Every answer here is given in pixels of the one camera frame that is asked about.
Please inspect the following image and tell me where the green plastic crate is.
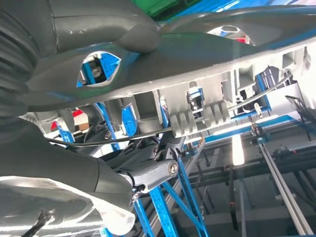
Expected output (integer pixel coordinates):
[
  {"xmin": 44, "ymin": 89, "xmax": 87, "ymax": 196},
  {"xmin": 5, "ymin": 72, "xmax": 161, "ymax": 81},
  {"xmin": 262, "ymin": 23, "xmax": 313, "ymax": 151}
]
[{"xmin": 132, "ymin": 0, "xmax": 201, "ymax": 19}]

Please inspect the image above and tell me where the grey metal rail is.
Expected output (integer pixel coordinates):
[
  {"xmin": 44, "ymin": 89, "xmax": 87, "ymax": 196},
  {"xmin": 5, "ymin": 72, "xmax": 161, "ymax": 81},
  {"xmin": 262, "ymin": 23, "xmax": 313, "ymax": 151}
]
[{"xmin": 256, "ymin": 140, "xmax": 315, "ymax": 236}]

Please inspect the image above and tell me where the blue metal shelf rack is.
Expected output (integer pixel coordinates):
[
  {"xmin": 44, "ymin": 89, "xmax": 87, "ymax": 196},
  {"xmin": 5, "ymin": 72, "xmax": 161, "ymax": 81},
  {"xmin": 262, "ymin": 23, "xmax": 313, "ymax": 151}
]
[{"xmin": 51, "ymin": 0, "xmax": 316, "ymax": 237}]

